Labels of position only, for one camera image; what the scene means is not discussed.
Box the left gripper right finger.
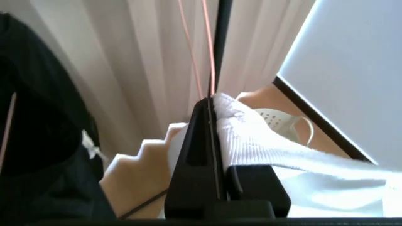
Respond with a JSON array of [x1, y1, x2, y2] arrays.
[[225, 164, 292, 219]]

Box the beige curtain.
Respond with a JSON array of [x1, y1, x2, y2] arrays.
[[0, 0, 317, 158]]

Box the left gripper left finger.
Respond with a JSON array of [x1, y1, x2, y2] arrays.
[[165, 97, 226, 220]]

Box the white garment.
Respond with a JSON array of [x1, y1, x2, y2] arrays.
[[166, 92, 402, 219]]

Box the black clothes rack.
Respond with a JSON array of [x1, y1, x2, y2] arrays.
[[117, 0, 234, 220]]

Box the black shorts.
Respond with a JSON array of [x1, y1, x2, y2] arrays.
[[0, 12, 117, 222]]

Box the white laundry basket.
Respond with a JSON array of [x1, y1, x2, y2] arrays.
[[254, 108, 315, 148]]

